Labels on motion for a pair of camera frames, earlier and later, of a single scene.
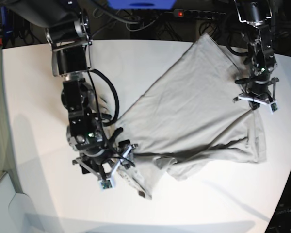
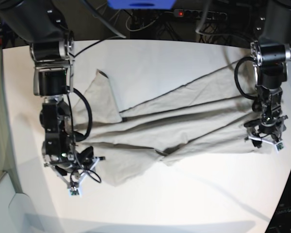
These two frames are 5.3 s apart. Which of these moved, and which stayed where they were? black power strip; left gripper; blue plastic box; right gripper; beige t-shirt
Moved: left gripper; right gripper; beige t-shirt
Stayed: black power strip; blue plastic box
